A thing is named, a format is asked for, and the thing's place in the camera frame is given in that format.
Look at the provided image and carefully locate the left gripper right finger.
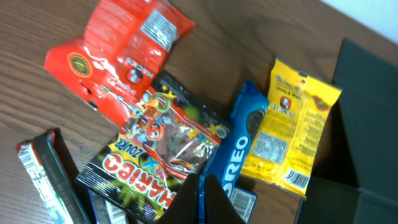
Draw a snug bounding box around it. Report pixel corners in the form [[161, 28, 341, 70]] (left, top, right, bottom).
[[205, 174, 246, 224]]

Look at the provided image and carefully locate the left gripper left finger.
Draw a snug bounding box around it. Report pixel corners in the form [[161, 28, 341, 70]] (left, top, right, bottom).
[[157, 174, 199, 224]]

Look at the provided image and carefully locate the blue Oreo pack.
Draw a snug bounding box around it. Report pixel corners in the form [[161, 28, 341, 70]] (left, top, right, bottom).
[[198, 80, 269, 224]]

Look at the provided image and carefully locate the Haribo candy bag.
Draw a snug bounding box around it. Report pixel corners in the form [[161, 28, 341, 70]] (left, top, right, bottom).
[[76, 72, 231, 223]]

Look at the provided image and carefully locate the black box container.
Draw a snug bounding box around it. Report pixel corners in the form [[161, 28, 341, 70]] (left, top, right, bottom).
[[295, 39, 397, 224]]

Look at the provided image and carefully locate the red snack bag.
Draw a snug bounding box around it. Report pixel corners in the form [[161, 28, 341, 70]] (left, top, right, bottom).
[[44, 0, 195, 126]]

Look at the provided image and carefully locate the small blue gum pack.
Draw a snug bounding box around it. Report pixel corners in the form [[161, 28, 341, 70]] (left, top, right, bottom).
[[229, 187, 257, 223]]

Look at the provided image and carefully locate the yellow snack bag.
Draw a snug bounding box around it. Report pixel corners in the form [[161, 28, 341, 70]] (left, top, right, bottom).
[[241, 59, 342, 197]]

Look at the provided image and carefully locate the green wrapped bar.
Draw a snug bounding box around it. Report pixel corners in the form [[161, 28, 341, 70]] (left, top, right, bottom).
[[16, 128, 91, 223]]

